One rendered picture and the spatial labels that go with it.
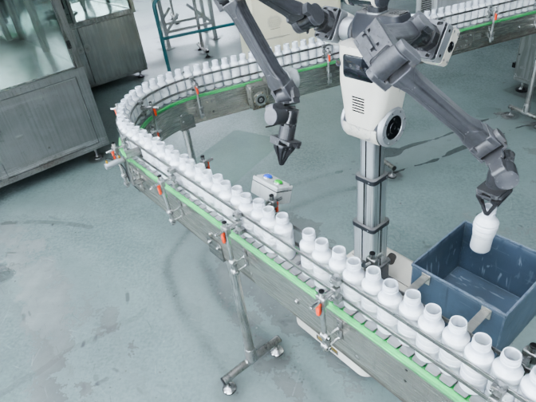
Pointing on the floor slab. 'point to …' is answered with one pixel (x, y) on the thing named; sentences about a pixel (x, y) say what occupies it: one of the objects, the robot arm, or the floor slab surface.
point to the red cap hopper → (187, 21)
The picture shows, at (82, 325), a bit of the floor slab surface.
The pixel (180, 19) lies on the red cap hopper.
